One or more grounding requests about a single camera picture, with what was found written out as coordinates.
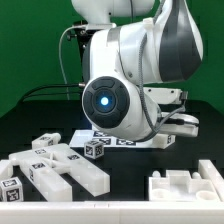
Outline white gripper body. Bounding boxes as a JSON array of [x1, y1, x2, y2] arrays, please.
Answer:
[[144, 87, 199, 137]]

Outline white chair seat part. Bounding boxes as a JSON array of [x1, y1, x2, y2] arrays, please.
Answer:
[[148, 170, 220, 202]]

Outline white tagged cube nut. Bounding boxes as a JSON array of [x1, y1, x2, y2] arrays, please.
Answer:
[[84, 140, 104, 159]]

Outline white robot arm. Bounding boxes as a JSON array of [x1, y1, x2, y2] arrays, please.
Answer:
[[71, 0, 203, 141]]

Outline white marker sheet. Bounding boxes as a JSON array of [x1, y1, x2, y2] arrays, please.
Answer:
[[69, 130, 155, 148]]

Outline white tagged cube left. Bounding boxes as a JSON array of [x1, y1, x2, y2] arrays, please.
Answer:
[[0, 177, 24, 202]]

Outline white right corner bracket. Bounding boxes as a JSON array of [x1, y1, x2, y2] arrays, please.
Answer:
[[198, 160, 224, 202]]

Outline black camera stand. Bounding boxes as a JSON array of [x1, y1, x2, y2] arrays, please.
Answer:
[[66, 20, 95, 83]]

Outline grey camera cable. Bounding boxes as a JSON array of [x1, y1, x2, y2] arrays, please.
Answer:
[[58, 25, 81, 101]]

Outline black cables on table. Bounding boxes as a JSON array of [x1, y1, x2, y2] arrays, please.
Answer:
[[20, 83, 88, 103]]

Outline white chair back frame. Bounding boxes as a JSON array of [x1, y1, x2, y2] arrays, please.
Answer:
[[9, 143, 110, 202]]

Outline white front rail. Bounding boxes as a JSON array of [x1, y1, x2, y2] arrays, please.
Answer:
[[0, 202, 224, 224]]

